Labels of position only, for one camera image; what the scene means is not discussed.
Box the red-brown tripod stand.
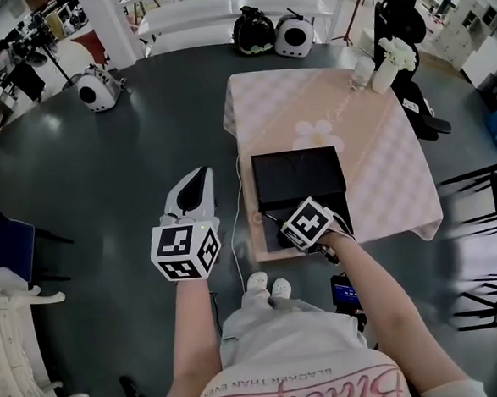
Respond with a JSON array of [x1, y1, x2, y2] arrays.
[[329, 0, 368, 47]]

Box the person's pink printed shirt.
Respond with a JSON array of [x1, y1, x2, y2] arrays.
[[191, 345, 417, 397]]

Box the person's white trousers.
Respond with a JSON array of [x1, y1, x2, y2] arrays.
[[215, 277, 370, 371]]

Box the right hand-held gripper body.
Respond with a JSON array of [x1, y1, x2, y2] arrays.
[[277, 194, 342, 270]]

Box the black floor cable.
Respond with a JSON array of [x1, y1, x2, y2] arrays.
[[209, 289, 224, 338]]

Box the white locker cabinet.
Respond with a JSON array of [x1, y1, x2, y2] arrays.
[[428, 0, 497, 89]]

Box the clear drinking glass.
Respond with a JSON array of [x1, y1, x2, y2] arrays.
[[348, 54, 378, 92]]

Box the black monitor device blue screen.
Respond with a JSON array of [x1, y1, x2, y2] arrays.
[[329, 271, 369, 333]]

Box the black pet carrier backpack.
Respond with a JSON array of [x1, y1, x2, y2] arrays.
[[226, 3, 279, 60]]

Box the white pet carrier backpack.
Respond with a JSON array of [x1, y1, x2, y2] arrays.
[[271, 6, 318, 62], [74, 62, 131, 115]]

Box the black box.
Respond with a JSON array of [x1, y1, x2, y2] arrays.
[[250, 144, 357, 256]]

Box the red-orange chair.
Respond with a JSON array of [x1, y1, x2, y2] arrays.
[[69, 26, 110, 74]]

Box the white flower bouquet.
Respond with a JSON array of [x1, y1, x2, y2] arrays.
[[378, 34, 419, 74]]

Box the black office chair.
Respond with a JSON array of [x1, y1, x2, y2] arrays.
[[370, 0, 454, 145]]

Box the person's left forearm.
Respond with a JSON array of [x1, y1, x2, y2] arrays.
[[142, 277, 226, 397]]

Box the black tripod stand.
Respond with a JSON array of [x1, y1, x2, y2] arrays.
[[36, 32, 81, 93]]

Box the pink checkered tablecloth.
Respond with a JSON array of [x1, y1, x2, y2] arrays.
[[218, 58, 446, 266]]

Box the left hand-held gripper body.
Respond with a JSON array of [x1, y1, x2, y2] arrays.
[[146, 207, 225, 285]]

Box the white perforated clog shoe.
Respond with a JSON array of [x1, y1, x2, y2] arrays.
[[269, 276, 293, 301], [246, 271, 270, 295]]

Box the white floor cable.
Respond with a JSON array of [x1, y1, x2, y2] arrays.
[[224, 154, 253, 298]]

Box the person's right forearm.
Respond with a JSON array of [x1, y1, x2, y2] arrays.
[[318, 222, 472, 397]]

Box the blue chair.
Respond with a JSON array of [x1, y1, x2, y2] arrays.
[[0, 201, 78, 293]]

